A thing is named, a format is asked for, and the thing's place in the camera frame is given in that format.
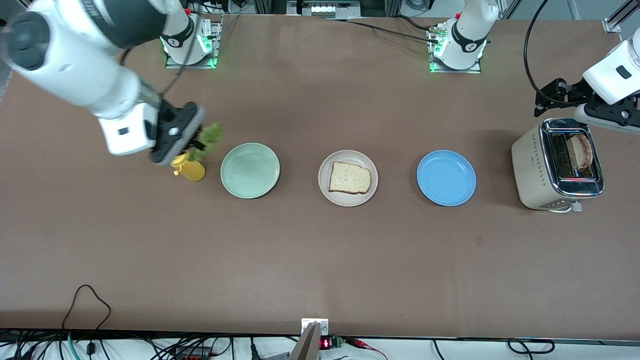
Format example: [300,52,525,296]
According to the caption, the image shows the short black tabletop cable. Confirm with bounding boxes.
[394,14,436,33]

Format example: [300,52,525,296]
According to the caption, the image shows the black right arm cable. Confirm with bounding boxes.
[119,10,201,98]

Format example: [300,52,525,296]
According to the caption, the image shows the red clip lead wires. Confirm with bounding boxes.
[345,336,388,360]

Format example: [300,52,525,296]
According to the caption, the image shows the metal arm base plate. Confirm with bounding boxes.
[165,14,223,70]
[427,22,483,74]

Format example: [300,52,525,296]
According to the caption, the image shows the white toaster power cord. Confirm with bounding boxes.
[549,200,584,215]

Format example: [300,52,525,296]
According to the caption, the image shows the aluminium frame profile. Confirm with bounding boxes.
[602,0,640,34]

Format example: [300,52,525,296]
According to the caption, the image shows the silver mounting bracket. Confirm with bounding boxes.
[301,318,329,337]

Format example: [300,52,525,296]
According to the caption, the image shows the black looped cable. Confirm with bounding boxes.
[61,284,112,358]

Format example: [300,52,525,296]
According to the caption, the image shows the toasted bread slice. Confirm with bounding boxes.
[328,161,372,195]
[566,133,594,170]

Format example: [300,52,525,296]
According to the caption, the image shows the green lettuce leaf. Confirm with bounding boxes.
[187,122,224,163]

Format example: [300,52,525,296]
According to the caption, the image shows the yellow squeeze bottle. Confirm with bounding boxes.
[170,152,206,182]

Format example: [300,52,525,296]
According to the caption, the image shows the lit control box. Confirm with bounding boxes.
[286,0,362,20]

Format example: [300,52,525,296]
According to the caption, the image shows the beige plate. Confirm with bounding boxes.
[318,150,379,207]

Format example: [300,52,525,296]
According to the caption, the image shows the black coiled cable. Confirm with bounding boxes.
[507,338,556,355]

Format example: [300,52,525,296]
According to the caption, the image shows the blue plate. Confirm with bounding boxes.
[416,150,477,207]

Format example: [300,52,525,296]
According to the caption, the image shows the long black tabletop cable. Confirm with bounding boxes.
[324,17,442,45]

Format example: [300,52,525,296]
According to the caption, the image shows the beige chrome toaster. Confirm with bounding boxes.
[511,118,605,211]

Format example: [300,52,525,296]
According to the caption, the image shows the mint green plate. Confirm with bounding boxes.
[220,143,281,199]

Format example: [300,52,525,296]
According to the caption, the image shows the grey camera mount bar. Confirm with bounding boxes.
[289,322,321,360]

